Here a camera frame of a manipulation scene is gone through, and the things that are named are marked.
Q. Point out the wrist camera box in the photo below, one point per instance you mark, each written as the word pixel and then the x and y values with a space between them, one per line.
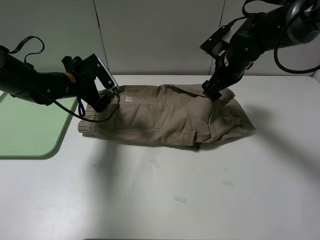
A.
pixel 102 72
pixel 216 44

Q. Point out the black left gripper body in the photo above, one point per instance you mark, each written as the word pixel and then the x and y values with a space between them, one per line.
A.
pixel 84 86

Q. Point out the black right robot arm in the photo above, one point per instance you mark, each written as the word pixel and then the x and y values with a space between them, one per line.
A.
pixel 293 23

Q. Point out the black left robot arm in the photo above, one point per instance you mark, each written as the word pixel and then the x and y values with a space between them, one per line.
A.
pixel 22 81

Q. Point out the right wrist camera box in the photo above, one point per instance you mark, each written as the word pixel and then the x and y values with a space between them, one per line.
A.
pixel 216 44

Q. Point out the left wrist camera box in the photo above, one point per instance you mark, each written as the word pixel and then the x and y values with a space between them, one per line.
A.
pixel 102 72

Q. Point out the clear tape strip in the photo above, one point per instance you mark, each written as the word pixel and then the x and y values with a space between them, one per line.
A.
pixel 227 183
pixel 179 199
pixel 154 163

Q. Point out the green plastic tray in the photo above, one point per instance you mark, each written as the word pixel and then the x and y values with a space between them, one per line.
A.
pixel 29 130

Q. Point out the khaki shorts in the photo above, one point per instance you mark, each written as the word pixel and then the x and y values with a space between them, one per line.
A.
pixel 167 115

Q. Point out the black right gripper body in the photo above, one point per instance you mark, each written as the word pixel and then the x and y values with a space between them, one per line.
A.
pixel 228 71

